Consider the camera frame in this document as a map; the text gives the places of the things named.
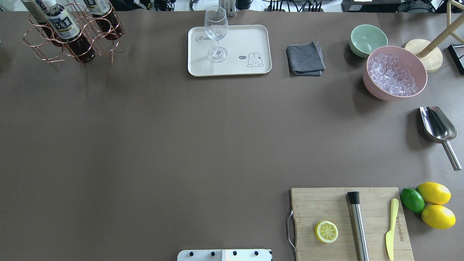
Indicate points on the copper wire bottle basket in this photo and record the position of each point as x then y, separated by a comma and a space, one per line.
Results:
44, 50

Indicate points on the tea bottle white cap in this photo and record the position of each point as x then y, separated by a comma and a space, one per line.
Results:
68, 31

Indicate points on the white rabbit tray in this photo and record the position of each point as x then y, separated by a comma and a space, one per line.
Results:
247, 46

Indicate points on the folded grey cloth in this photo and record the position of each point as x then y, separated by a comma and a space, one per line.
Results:
306, 60

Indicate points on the bamboo cutting board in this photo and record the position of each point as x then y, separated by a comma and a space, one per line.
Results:
312, 205

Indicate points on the clear wine glass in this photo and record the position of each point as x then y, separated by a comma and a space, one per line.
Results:
216, 27

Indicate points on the half lemon slice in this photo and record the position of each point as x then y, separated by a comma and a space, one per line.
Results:
326, 232

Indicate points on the green ceramic bowl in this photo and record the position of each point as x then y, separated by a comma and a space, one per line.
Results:
365, 38

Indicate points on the pink bowl of ice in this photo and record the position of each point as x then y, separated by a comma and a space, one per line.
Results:
393, 73

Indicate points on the steel muddler black tip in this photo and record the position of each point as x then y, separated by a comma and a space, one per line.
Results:
360, 234

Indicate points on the yellow plastic knife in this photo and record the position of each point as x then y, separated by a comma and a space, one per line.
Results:
389, 236

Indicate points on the green lime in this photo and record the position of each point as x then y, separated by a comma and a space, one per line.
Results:
412, 200

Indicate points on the steel ice scoop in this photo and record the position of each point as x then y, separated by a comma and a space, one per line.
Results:
440, 129

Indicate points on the yellow lemon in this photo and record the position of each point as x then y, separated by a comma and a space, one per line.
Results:
437, 216
434, 193

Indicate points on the wooden glass drying rack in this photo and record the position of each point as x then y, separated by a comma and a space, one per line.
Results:
427, 51

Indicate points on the black tray with glasses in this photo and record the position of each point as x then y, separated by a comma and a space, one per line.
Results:
456, 51

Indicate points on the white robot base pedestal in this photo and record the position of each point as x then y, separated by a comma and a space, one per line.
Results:
238, 254

